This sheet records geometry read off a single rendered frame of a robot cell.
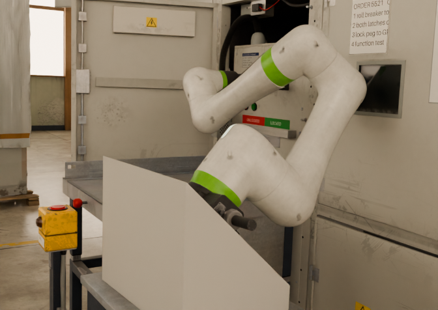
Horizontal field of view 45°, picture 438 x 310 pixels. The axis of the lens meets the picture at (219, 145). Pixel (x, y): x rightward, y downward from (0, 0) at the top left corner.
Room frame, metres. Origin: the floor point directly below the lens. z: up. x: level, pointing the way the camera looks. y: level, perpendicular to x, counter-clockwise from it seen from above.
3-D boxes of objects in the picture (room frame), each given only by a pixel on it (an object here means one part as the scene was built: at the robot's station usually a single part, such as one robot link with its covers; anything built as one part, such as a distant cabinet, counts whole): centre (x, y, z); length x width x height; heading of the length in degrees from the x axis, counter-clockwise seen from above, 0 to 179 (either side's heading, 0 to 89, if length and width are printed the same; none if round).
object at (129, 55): (2.31, 0.33, 1.21); 0.63 x 0.07 x 0.74; 104
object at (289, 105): (2.09, -0.18, 1.15); 0.48 x 0.01 x 0.48; 31
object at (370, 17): (1.56, -0.43, 1.43); 0.15 x 0.01 x 0.21; 31
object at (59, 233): (1.30, 0.40, 0.85); 0.08 x 0.08 x 0.10; 31
